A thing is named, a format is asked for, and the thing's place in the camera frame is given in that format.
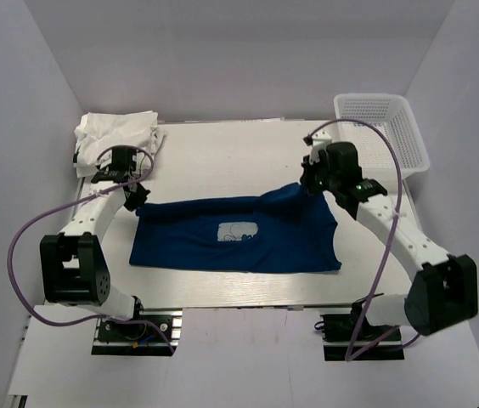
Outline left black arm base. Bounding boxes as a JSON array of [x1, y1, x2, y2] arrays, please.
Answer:
[[91, 310, 183, 357]]

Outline white t shirt stack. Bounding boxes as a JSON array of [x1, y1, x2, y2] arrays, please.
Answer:
[[73, 110, 168, 179]]

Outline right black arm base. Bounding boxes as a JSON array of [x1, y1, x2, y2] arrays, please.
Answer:
[[314, 300, 404, 361]]

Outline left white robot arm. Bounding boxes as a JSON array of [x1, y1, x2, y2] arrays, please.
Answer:
[[40, 181, 149, 339]]

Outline blue printed t shirt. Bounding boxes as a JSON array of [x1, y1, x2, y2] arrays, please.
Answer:
[[129, 183, 341, 274]]

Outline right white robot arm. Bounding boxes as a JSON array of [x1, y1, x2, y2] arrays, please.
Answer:
[[301, 140, 478, 339]]

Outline white perforated plastic basket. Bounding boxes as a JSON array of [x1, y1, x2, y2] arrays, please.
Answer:
[[334, 93, 430, 190]]

